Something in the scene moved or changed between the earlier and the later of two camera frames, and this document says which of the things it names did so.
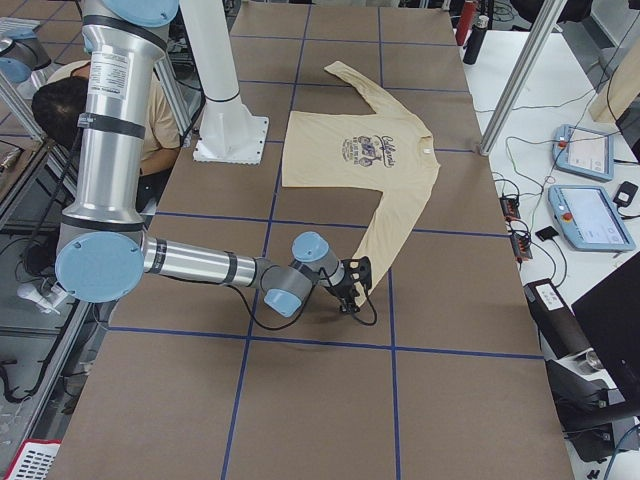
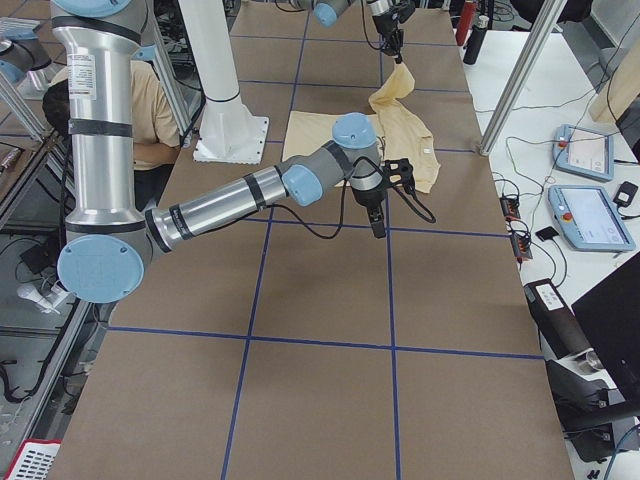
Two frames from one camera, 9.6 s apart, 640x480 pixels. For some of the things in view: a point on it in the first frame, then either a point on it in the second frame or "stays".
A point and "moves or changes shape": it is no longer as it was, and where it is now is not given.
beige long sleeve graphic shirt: x=389 y=152 moves or changes shape
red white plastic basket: x=34 y=460 stays
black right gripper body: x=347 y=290 to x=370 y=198
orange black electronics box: x=510 y=207 stays
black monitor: x=610 y=316 stays
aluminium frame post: x=541 y=31 stays
